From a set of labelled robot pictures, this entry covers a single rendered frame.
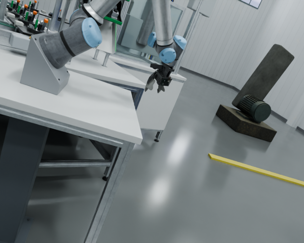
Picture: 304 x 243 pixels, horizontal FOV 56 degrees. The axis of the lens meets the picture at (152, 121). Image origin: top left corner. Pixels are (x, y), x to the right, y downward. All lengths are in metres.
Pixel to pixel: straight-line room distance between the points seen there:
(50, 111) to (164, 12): 0.62
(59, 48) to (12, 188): 0.71
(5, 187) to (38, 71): 0.60
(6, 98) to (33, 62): 0.22
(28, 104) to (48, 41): 0.32
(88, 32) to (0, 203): 0.92
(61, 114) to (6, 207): 0.69
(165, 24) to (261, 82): 5.49
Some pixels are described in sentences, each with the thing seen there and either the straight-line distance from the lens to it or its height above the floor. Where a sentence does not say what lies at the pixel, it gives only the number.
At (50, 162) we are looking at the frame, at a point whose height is 0.18.
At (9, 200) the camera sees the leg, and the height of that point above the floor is 0.27.
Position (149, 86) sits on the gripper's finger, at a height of 0.95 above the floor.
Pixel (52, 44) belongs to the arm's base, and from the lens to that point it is 1.27.
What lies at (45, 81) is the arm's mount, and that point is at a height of 0.90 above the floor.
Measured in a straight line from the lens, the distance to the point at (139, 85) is 2.07.
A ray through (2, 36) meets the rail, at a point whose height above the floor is 0.93.
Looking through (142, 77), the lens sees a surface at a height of 0.75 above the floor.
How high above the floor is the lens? 1.26
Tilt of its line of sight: 17 degrees down
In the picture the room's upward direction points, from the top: 22 degrees clockwise
